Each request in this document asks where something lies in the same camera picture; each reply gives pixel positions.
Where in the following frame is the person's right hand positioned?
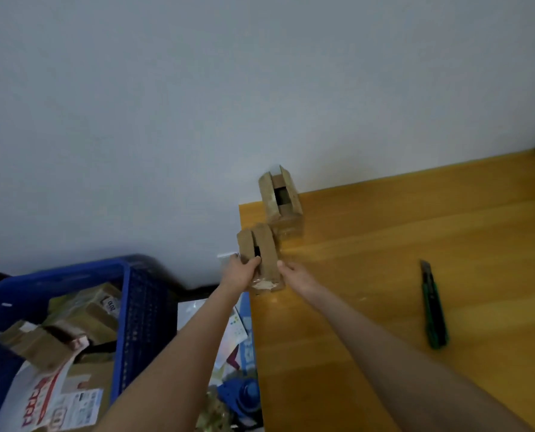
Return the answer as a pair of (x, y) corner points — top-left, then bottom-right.
(277, 260), (321, 298)

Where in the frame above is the person's left hand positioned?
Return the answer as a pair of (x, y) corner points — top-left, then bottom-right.
(220, 254), (262, 299)

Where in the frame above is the small brown cardboard box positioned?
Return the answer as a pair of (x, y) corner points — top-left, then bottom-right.
(237, 223), (285, 293)

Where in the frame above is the person's left forearm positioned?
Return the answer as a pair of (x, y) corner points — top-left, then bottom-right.
(94, 283), (243, 432)

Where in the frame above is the person's right forearm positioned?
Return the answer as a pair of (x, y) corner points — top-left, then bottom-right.
(301, 283), (535, 432)

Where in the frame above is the open brown cardboard box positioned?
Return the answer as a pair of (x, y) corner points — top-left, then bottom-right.
(258, 165), (304, 239)

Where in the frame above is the white printed paper sheet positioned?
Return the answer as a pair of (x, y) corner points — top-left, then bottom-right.
(177, 298), (249, 371)

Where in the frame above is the blue plastic crate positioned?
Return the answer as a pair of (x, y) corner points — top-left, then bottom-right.
(0, 255), (178, 432)

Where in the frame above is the green utility knife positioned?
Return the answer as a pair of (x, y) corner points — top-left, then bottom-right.
(420, 259), (449, 350)

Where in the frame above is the taped brown cardboard box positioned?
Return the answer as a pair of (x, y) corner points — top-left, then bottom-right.
(42, 283), (123, 344)

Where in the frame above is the flat cardboard box with label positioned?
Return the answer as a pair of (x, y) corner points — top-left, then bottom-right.
(47, 361), (115, 432)

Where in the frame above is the folded brown cardboard piece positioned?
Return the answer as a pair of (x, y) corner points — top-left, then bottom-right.
(0, 320), (77, 373)

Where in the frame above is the white red printed mailer bag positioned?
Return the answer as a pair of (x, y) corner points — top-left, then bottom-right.
(0, 336), (90, 432)

